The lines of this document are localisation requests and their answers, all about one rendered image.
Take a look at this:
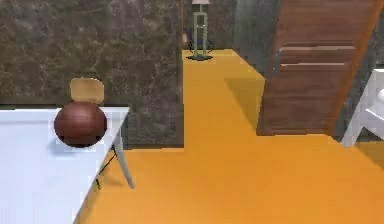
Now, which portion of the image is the grey door handle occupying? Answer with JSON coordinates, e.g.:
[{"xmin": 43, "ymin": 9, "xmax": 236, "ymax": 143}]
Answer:
[{"xmin": 272, "ymin": 48, "xmax": 284, "ymax": 78}]

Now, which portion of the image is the white table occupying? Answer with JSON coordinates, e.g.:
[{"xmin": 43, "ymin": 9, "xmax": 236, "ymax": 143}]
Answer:
[{"xmin": 0, "ymin": 106, "xmax": 136, "ymax": 224}]

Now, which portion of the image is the brown wooden room door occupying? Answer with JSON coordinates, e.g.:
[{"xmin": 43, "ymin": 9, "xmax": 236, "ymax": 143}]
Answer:
[{"xmin": 255, "ymin": 0, "xmax": 384, "ymax": 137}]

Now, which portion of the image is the blue round object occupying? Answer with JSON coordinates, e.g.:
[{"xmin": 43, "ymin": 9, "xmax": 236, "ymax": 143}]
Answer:
[{"xmin": 183, "ymin": 27, "xmax": 215, "ymax": 54}]

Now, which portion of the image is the tan wooden chair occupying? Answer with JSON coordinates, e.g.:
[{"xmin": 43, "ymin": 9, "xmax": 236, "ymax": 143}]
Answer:
[{"xmin": 69, "ymin": 77, "xmax": 105, "ymax": 105}]

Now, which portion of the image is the green floor lamp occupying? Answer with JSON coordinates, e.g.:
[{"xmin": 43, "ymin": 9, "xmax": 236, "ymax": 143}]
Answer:
[{"xmin": 185, "ymin": 0, "xmax": 214, "ymax": 62}]

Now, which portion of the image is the brown basketball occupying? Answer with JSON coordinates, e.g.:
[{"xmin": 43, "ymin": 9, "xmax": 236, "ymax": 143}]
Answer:
[{"xmin": 53, "ymin": 101, "xmax": 108, "ymax": 149}]

